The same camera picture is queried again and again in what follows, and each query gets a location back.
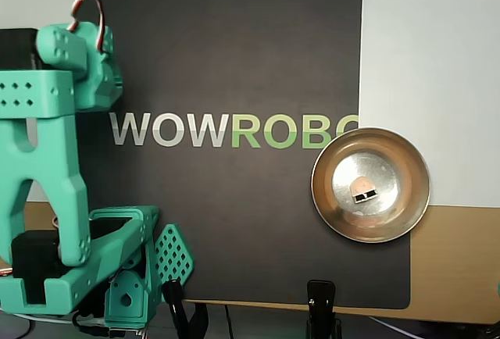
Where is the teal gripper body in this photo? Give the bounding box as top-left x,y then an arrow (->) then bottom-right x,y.
73,21 -> 118,112

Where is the teal movable gripper finger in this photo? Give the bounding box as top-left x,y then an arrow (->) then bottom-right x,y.
106,55 -> 123,80

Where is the teal fixed gripper finger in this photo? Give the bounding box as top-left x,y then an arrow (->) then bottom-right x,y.
110,76 -> 126,102

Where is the wooden ball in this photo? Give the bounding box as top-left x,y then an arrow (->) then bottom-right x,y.
350,177 -> 377,204

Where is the metal bowl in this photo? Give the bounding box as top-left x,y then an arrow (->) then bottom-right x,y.
310,127 -> 431,244

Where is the black WOWROBO mat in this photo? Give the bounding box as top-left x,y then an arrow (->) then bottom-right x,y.
75,0 -> 412,311

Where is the black table clamp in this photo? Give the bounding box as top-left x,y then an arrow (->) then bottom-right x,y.
161,279 -> 210,339

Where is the red white black servo cable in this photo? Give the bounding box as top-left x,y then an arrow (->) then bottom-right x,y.
70,0 -> 108,49

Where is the black power cable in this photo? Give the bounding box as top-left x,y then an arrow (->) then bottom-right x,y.
71,309 -> 109,336

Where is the thin black cable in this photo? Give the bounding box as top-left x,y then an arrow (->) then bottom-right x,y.
223,305 -> 235,339

